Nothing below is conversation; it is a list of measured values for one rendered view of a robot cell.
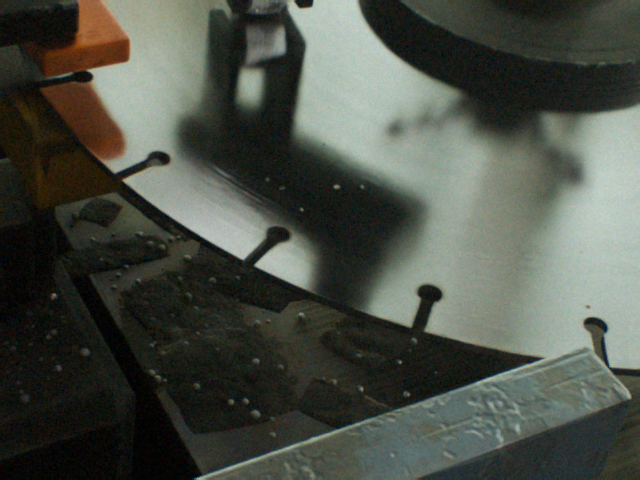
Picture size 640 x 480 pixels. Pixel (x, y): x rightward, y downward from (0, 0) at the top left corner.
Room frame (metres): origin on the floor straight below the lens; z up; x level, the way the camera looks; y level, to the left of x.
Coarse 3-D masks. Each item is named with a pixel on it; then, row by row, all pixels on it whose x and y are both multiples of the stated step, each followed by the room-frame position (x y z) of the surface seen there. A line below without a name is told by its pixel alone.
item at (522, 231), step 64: (128, 0) 0.34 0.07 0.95; (192, 0) 0.34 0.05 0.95; (320, 0) 0.35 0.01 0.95; (128, 64) 0.30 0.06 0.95; (192, 64) 0.31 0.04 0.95; (256, 64) 0.31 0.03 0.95; (320, 64) 0.32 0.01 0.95; (384, 64) 0.32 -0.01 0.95; (448, 64) 0.33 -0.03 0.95; (64, 128) 0.27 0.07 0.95; (128, 128) 0.27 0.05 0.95; (192, 128) 0.28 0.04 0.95; (256, 128) 0.28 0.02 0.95; (320, 128) 0.29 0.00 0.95; (384, 128) 0.29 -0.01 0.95; (448, 128) 0.30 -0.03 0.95; (512, 128) 0.30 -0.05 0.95; (576, 128) 0.31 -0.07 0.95; (128, 192) 0.25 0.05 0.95; (192, 192) 0.25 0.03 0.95; (256, 192) 0.26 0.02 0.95; (320, 192) 0.26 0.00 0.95; (384, 192) 0.27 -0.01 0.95; (448, 192) 0.27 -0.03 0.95; (512, 192) 0.28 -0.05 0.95; (576, 192) 0.28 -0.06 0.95; (320, 256) 0.24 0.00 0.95; (384, 256) 0.24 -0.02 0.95; (448, 256) 0.25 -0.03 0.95; (512, 256) 0.25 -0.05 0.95; (576, 256) 0.25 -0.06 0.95; (384, 320) 0.22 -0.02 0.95; (448, 320) 0.22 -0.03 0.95; (512, 320) 0.23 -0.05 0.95; (576, 320) 0.23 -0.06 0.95
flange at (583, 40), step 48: (384, 0) 0.35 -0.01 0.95; (432, 0) 0.35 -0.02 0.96; (480, 0) 0.35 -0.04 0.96; (528, 0) 0.35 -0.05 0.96; (576, 0) 0.36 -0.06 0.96; (624, 0) 0.36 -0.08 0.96; (432, 48) 0.34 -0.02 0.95; (480, 48) 0.33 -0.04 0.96; (528, 48) 0.33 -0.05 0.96; (576, 48) 0.33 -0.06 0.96; (624, 48) 0.34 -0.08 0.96
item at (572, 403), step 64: (0, 128) 0.29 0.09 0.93; (0, 192) 0.28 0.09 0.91; (64, 192) 0.27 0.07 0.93; (0, 256) 0.27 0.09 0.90; (192, 256) 0.34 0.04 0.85; (0, 320) 0.26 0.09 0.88; (64, 320) 0.27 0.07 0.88; (128, 320) 0.30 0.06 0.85; (320, 320) 0.32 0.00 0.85; (0, 384) 0.24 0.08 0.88; (64, 384) 0.24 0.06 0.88; (128, 384) 0.25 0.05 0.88; (384, 384) 0.29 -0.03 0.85; (448, 384) 0.30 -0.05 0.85; (512, 384) 0.16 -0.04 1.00; (576, 384) 0.16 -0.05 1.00; (0, 448) 0.22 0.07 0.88; (64, 448) 0.23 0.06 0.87; (128, 448) 0.25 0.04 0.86; (192, 448) 0.26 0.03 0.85; (256, 448) 0.26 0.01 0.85; (320, 448) 0.14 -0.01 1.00; (384, 448) 0.14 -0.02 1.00; (448, 448) 0.14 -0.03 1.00; (512, 448) 0.15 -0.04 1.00; (576, 448) 0.16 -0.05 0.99
